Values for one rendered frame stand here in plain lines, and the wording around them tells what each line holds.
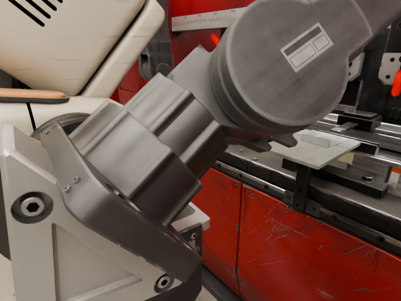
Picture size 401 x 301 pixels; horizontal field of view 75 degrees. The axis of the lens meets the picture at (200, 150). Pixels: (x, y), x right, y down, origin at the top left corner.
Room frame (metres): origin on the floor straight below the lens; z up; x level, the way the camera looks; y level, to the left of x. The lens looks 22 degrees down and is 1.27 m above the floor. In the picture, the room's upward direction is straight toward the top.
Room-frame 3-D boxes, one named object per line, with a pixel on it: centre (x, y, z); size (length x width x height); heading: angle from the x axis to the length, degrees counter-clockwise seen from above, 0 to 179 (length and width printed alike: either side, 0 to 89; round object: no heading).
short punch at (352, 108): (0.82, -0.44, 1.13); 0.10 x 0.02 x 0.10; 40
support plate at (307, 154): (0.72, -0.33, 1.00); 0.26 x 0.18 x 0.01; 130
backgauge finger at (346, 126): (0.93, -0.56, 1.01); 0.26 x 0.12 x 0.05; 130
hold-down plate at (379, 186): (0.75, -0.42, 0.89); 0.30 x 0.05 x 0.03; 40
